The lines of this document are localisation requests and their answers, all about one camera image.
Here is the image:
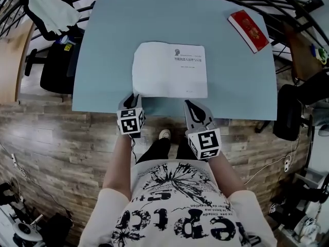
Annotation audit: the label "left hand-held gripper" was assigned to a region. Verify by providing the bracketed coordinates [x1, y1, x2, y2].
[116, 93, 147, 138]

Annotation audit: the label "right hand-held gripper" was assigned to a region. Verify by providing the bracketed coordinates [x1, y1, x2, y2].
[184, 100, 222, 162]

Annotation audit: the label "white and yellow book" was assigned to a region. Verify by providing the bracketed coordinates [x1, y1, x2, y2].
[132, 41, 209, 99]

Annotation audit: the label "person's right forearm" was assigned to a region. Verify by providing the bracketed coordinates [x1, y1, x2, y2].
[207, 153, 247, 198]

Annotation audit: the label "person's left forearm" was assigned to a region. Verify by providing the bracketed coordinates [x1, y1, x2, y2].
[102, 135, 135, 200]

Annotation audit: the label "red book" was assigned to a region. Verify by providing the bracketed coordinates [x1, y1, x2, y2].
[227, 10, 270, 55]

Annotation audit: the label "black trousers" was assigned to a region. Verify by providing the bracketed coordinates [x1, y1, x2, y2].
[135, 137, 196, 165]

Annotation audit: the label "black office chair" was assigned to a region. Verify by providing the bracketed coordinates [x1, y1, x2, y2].
[272, 70, 329, 142]
[24, 0, 86, 95]

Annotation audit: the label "blue bottle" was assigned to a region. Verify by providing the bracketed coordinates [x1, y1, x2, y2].
[60, 34, 77, 46]

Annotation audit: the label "white printed t-shirt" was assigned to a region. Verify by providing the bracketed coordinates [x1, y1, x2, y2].
[81, 161, 279, 247]

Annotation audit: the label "dark wooden side table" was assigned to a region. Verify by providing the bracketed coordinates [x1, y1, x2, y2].
[282, 22, 325, 82]

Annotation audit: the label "light wooden desk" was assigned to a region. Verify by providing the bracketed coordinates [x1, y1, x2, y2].
[0, 22, 36, 105]

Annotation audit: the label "white cloth on chair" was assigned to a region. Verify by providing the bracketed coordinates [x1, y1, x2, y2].
[27, 0, 82, 35]

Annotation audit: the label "small green plant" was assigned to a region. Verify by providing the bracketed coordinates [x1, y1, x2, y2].
[317, 47, 329, 64]

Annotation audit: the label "black bag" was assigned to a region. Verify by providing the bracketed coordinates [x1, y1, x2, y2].
[42, 212, 75, 244]

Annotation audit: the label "thin black cable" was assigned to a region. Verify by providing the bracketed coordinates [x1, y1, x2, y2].
[129, 135, 137, 162]

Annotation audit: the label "white cable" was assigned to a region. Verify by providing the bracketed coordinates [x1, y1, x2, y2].
[243, 155, 287, 185]

